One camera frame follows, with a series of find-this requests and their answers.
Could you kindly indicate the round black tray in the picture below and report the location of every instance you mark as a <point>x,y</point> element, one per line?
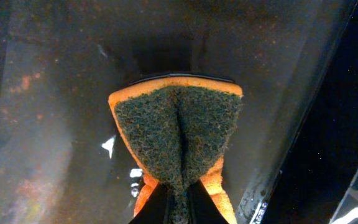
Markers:
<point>324,158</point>

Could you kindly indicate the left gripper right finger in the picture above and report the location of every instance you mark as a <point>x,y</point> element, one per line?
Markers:
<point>202,207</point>

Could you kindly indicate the black rectangular tray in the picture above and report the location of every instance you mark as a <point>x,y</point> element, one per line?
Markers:
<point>62,159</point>

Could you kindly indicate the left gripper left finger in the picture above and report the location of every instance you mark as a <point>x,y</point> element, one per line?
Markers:
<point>157,208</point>

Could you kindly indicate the orange green scrub sponge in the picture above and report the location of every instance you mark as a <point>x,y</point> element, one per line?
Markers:
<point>177,128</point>

